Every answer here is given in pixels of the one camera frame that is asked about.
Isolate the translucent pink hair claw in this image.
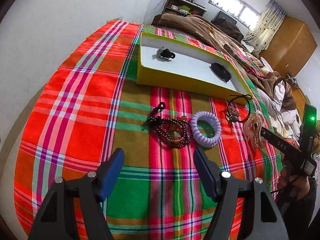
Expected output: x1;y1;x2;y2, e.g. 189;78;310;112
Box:
243;113;266;151

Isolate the black elastic cord with charms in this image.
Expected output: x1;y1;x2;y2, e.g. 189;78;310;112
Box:
222;93;253;124

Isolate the purple spiral hair tie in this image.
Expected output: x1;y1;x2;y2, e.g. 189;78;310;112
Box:
190;110;222;149

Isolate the dark red bead bracelet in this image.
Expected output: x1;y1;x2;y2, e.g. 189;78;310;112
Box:
143;101;193;149

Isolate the person's right hand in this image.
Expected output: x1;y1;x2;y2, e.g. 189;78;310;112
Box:
277;156;310;200

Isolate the white pink bedding pile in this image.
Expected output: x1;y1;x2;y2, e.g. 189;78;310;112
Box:
254;57;301;145

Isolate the folded plaid cloth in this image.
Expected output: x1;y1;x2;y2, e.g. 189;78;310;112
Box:
223;44;264;78

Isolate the wooden wardrobe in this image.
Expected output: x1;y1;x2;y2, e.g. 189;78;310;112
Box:
258;15;318;78

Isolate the black wristband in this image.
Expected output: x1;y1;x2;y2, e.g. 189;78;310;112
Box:
210;63;232;82

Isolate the patterned curtain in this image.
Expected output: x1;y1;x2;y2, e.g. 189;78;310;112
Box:
244;0;286;54

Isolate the red plaid bed cloth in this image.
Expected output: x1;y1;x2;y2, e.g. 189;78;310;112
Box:
14;21;281;239

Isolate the dark jacket on chair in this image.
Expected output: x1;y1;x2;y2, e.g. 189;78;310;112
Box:
210;11;244;43

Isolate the brown fleece blanket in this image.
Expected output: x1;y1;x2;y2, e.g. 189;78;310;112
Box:
151;12;298;111

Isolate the yellow-green shallow box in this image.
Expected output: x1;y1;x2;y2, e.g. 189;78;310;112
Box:
137;33;252;101

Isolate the window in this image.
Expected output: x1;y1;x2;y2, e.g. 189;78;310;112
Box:
209;0;260;29

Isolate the cluttered wooden shelf unit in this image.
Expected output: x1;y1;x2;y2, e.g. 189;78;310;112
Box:
161;0;207;17

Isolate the black hair tie with beads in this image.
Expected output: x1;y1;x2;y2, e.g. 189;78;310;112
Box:
152;47;176;61

